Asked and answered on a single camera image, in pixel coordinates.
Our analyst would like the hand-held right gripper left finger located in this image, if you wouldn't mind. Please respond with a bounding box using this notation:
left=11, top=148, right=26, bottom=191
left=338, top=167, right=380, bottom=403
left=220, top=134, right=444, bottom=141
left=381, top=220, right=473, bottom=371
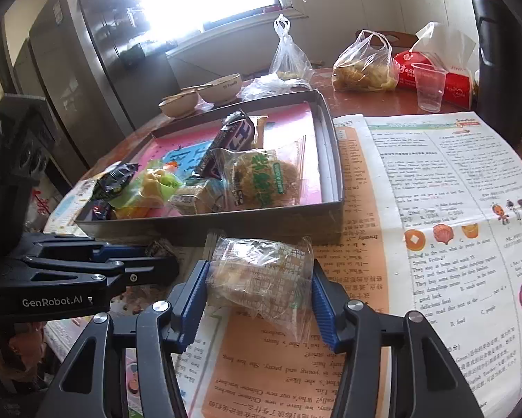
left=47, top=260, right=209, bottom=418

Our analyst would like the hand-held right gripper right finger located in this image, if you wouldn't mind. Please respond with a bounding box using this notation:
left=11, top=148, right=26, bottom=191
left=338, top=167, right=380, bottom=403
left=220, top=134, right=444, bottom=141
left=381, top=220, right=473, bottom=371
left=311, top=259, right=484, bottom=418

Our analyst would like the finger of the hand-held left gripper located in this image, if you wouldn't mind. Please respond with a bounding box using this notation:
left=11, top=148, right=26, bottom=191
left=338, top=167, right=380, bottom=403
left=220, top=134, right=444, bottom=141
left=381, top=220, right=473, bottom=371
left=23, top=255, right=180, bottom=289
left=19, top=233, right=148, bottom=264

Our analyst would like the orange cracker packet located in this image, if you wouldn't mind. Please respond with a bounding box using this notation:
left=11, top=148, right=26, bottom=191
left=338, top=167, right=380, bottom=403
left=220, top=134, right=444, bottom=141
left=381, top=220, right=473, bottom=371
left=113, top=206, right=154, bottom=221

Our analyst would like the blue cookie packet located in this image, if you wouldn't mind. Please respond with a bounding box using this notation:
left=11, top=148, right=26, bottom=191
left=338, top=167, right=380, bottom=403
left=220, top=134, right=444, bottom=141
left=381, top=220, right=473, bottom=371
left=90, top=200, right=114, bottom=221

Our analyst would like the black snack packet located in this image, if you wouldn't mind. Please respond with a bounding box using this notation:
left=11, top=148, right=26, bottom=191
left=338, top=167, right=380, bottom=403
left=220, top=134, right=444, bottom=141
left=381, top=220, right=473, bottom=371
left=91, top=163, right=140, bottom=202

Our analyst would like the clear pastry packet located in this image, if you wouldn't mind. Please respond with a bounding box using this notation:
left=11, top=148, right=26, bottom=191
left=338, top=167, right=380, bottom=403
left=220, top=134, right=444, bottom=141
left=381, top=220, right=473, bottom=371
left=206, top=237, right=315, bottom=344
left=213, top=147, right=307, bottom=212

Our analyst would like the green and yellow snack packet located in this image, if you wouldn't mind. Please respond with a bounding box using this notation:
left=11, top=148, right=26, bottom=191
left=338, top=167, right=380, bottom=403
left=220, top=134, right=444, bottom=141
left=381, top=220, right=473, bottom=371
left=122, top=160, right=184, bottom=208

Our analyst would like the small yellow cake packet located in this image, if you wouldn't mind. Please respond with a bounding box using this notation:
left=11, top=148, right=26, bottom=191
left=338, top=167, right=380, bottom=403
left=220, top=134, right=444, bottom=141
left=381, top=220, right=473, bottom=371
left=169, top=180, right=223, bottom=215

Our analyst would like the grey cardboard box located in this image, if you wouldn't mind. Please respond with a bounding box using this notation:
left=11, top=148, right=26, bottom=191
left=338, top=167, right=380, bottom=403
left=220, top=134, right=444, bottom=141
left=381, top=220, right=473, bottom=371
left=75, top=91, right=344, bottom=245

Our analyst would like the brown chocolate bar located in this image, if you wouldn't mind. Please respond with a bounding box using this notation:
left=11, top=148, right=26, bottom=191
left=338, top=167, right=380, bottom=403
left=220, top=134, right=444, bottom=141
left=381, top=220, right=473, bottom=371
left=195, top=111, right=257, bottom=179

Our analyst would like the long yellow snack packet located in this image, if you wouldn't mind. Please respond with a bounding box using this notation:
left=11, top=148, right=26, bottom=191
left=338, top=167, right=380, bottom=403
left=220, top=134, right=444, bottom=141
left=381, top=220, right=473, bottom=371
left=248, top=115, right=269, bottom=149

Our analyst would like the red knot decoration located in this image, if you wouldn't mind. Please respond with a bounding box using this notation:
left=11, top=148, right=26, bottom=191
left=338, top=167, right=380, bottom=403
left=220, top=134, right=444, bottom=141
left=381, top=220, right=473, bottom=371
left=32, top=189, right=53, bottom=215

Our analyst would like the colourful picture newspaper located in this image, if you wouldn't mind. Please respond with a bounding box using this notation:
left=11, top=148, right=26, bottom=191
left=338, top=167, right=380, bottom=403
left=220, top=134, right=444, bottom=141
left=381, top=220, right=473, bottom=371
left=43, top=174, right=227, bottom=418

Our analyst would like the grey refrigerator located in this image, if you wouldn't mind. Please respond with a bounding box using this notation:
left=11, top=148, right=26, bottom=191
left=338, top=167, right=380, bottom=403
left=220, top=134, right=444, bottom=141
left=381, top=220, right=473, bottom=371
left=28, top=0, right=179, bottom=170

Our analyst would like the small beige bowl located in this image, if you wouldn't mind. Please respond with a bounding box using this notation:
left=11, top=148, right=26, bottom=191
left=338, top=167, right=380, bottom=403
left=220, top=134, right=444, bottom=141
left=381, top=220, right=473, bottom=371
left=159, top=91, right=199, bottom=118

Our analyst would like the newspaper with orange panel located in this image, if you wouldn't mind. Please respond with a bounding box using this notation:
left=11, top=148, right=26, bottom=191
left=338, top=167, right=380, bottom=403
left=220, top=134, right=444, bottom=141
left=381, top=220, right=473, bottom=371
left=200, top=113, right=522, bottom=418

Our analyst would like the pink workbook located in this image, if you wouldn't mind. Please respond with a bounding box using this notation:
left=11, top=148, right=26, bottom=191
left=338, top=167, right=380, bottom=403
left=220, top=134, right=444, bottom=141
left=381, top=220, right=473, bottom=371
left=150, top=102, right=323, bottom=218

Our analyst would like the large beige bowl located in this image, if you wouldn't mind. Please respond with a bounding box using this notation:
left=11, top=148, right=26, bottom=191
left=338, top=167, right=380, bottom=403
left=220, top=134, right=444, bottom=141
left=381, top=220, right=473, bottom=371
left=195, top=74, right=243, bottom=105

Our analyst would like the crumpled clear plastic bag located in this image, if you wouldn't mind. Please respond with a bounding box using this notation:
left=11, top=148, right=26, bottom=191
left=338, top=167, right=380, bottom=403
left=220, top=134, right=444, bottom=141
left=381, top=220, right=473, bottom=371
left=239, top=76, right=312, bottom=101

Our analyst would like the white radiator cover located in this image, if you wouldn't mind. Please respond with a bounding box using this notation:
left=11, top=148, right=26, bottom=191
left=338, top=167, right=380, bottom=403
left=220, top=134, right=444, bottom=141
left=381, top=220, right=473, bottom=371
left=165, top=11, right=309, bottom=92

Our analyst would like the plastic bag of food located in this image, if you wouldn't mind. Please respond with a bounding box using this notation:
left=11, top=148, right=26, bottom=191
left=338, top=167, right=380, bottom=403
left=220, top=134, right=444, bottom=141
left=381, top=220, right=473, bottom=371
left=332, top=30, right=399, bottom=92

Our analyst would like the clear plastic cup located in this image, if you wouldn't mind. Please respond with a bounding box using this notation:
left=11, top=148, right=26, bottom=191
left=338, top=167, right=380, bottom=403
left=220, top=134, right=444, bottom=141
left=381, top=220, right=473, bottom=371
left=413, top=63, right=448, bottom=113

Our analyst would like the tall clear plastic bag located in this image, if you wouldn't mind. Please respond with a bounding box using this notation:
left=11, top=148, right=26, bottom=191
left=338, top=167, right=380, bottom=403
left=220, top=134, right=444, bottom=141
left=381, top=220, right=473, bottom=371
left=267, top=14, right=314, bottom=81

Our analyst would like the red tissue pack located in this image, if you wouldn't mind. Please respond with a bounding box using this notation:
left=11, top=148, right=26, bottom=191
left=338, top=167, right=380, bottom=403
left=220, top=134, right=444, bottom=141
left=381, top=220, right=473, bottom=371
left=392, top=22, right=477, bottom=109

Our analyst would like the wooden chair back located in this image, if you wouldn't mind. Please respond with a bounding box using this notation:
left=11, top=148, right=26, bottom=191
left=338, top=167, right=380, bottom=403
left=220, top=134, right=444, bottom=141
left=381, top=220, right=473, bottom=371
left=354, top=30, right=419, bottom=51

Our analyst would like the black thermos bottle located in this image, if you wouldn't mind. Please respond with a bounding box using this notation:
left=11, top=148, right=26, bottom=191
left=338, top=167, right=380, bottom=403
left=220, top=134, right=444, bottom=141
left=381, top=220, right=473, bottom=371
left=471, top=0, right=522, bottom=146

